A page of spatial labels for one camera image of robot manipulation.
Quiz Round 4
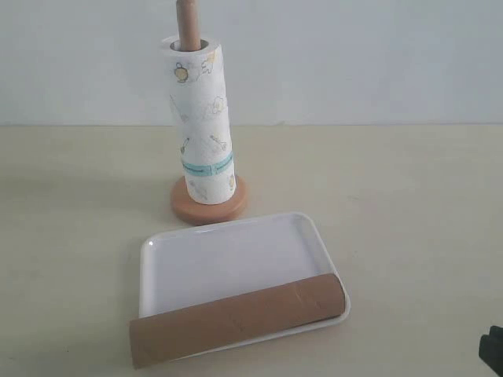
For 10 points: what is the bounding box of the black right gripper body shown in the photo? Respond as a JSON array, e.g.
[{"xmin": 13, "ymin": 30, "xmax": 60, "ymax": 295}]
[{"xmin": 479, "ymin": 326, "xmax": 503, "ymax": 369}]

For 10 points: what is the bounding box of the brown cardboard tube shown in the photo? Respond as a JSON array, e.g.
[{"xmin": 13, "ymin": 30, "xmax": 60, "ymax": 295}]
[{"xmin": 129, "ymin": 273, "xmax": 347, "ymax": 369}]

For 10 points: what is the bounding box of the white printed paper towel roll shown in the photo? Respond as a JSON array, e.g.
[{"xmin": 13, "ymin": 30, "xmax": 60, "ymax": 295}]
[{"xmin": 161, "ymin": 36, "xmax": 237, "ymax": 205}]

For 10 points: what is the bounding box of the wooden paper towel holder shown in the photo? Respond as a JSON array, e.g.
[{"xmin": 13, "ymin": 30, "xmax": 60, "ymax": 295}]
[{"xmin": 171, "ymin": 1, "xmax": 247, "ymax": 225}]

